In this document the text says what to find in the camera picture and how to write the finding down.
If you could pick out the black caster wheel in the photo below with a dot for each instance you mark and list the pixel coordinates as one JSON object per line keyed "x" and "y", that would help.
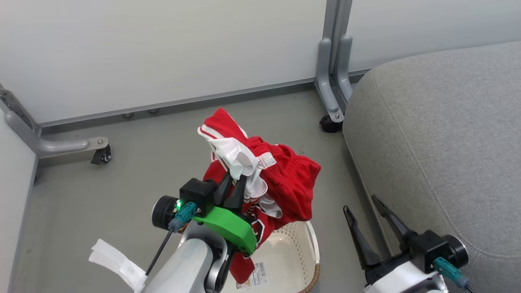
{"x": 102, "y": 156}
{"x": 329, "y": 124}

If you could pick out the grey partition foot bracket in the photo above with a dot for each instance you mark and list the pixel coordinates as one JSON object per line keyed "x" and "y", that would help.
{"x": 49, "y": 144}

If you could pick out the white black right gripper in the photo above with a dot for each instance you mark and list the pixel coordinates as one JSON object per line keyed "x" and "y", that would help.
{"x": 401, "y": 280}

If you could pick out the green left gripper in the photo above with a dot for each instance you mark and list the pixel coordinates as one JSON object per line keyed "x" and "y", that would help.
{"x": 230, "y": 228}

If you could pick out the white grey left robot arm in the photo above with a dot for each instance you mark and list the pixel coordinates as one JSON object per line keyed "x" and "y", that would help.
{"x": 191, "y": 264}

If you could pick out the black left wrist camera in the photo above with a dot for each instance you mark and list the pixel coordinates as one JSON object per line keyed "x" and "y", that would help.
{"x": 195, "y": 193}

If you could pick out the white plastic laundry basket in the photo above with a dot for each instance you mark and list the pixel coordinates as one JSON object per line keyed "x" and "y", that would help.
{"x": 285, "y": 256}

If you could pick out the white crumpled cloth strip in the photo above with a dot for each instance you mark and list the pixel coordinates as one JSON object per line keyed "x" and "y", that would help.
{"x": 116, "y": 260}

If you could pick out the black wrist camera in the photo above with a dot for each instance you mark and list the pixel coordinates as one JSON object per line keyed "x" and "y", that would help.
{"x": 431, "y": 246}
{"x": 195, "y": 193}

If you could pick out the grey fabric sofa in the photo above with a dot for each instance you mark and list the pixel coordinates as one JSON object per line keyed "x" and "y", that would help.
{"x": 447, "y": 154}

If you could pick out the grey metal partition base rail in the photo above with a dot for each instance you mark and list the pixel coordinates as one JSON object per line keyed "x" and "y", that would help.
{"x": 183, "y": 103}

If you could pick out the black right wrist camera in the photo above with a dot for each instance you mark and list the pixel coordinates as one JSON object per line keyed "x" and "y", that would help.
{"x": 431, "y": 246}

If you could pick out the small round levelling foot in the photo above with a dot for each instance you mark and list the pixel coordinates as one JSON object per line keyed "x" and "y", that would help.
{"x": 153, "y": 110}
{"x": 128, "y": 114}

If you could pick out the red and white sports garment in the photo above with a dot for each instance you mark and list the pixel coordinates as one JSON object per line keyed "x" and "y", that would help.
{"x": 285, "y": 187}

